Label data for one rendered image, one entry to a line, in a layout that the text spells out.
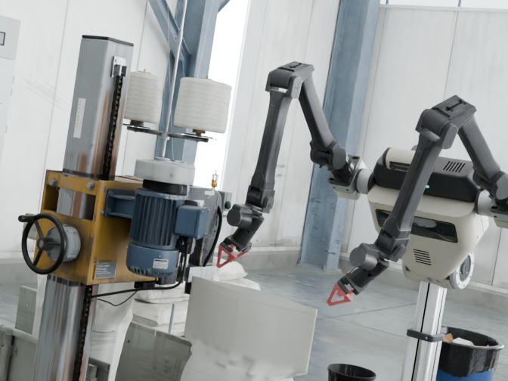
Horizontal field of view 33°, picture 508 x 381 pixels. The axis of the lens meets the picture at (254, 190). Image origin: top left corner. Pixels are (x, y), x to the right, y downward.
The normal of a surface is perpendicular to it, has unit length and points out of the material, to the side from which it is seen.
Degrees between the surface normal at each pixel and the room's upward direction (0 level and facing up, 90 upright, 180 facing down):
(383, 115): 90
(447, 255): 130
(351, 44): 90
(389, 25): 90
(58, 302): 90
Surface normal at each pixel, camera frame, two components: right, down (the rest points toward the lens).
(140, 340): -0.56, -0.04
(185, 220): -0.18, 0.03
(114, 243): 0.81, 0.15
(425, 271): -0.56, 0.60
